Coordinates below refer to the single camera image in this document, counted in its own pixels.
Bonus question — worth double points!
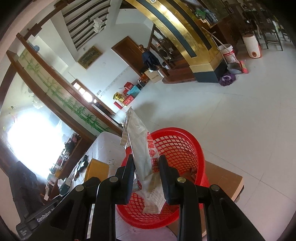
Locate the silver foil package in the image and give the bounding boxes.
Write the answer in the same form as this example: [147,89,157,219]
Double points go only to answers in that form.
[120,108,166,214]

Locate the cardboard sheet under basket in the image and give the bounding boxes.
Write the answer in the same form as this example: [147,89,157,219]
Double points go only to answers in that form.
[167,161,244,238]

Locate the green tissue box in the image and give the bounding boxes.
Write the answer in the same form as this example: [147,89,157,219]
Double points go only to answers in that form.
[57,178,72,196]

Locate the black handheld gun tool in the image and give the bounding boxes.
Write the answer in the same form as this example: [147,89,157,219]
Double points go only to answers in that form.
[77,155,88,173]

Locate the wooden sideboard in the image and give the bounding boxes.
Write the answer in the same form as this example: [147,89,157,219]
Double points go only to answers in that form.
[43,135,93,202]

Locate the pink floral tablecloth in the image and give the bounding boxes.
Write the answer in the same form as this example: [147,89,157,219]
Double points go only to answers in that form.
[46,131,179,241]

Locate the red plastic basket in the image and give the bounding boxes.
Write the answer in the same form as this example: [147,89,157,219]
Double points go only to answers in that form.
[116,127,210,230]

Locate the purple mop head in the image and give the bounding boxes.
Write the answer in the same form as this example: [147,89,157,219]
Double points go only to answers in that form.
[219,72,236,86]

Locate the cardboard box on floor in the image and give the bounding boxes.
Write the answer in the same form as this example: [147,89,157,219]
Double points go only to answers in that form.
[145,69,163,83]

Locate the dustpan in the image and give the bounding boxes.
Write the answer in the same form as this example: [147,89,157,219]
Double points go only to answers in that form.
[227,62,242,74]

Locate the framed painting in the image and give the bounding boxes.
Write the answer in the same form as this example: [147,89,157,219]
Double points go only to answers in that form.
[78,46,102,69]

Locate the gold pillar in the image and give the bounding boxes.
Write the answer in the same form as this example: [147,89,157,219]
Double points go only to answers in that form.
[128,1,227,84]

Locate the wooden door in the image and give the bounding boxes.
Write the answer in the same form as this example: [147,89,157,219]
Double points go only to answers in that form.
[111,36,147,76]

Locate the white bucket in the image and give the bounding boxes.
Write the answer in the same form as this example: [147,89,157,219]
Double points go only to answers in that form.
[218,44,239,64]

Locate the white cylinder bin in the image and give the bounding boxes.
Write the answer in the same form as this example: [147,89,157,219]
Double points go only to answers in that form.
[242,34,262,59]

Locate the dark jacket on post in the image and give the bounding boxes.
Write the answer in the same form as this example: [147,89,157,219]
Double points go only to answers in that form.
[142,50,161,71]

